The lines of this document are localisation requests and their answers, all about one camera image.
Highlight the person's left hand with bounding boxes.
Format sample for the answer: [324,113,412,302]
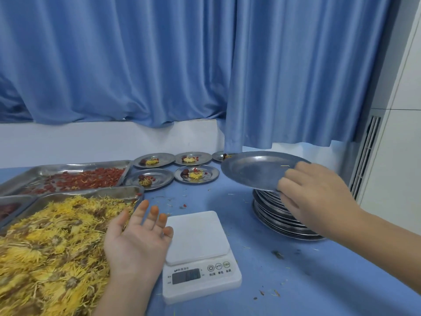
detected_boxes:
[103,199,174,284]

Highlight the round steel plate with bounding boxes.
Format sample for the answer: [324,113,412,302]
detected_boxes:
[174,151,213,166]
[212,150,237,163]
[123,168,175,191]
[133,153,176,169]
[221,151,311,192]
[173,165,220,184]

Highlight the pile of yellow chrysanthemums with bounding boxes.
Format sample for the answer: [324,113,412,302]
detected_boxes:
[0,195,136,316]

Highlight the narrow blue curtain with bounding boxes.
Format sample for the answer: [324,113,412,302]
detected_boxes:
[218,0,392,155]

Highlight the blue tablecloth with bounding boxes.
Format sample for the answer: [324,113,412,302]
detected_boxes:
[0,161,421,316]

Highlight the person's right forearm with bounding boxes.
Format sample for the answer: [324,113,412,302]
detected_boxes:
[328,207,421,293]

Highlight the rectangular steel tray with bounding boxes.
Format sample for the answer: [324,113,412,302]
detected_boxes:
[0,195,39,227]
[0,160,133,197]
[0,186,145,316]

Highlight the wide blue curtain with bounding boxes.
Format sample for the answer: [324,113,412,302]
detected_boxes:
[0,0,237,128]

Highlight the white standing air conditioner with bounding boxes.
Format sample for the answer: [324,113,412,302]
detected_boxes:
[339,0,421,236]

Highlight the stack of steel plates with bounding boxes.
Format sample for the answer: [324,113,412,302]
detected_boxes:
[251,189,326,241]

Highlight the person's right hand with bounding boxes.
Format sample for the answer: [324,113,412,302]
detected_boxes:
[277,161,362,239]

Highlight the white digital kitchen scale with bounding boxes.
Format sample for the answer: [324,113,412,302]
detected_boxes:
[162,211,243,305]

